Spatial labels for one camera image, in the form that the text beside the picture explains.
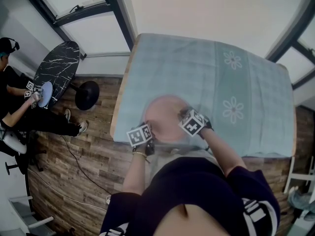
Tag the black framed window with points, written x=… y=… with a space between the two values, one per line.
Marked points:
x=91 y=33
x=300 y=65

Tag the person's dark cropped top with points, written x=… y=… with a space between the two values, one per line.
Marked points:
x=197 y=188

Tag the person's left forearm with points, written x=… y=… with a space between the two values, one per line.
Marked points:
x=135 y=176

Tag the person's right forearm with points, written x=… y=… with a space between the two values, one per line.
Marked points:
x=221 y=151

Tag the person's grey trousers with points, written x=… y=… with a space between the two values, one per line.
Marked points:
x=167 y=161

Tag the white frame chair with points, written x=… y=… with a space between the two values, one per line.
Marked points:
x=295 y=176

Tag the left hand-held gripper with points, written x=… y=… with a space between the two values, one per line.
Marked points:
x=139 y=135

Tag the white power strip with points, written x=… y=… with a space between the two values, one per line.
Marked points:
x=109 y=199

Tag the black office chair white seat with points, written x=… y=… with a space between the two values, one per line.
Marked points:
x=14 y=144

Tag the white shelf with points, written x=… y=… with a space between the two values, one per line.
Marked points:
x=27 y=217

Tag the blue big plate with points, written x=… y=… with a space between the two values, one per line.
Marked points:
x=46 y=95

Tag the black marble round table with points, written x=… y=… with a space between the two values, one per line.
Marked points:
x=59 y=63

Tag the crumpled blue grey cloth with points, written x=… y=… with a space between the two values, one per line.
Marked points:
x=301 y=200

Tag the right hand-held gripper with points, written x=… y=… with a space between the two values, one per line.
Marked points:
x=193 y=124

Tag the pink big plate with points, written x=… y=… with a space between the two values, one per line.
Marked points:
x=165 y=117

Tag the light blue flowered tablecloth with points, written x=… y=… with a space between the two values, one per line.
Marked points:
x=197 y=72

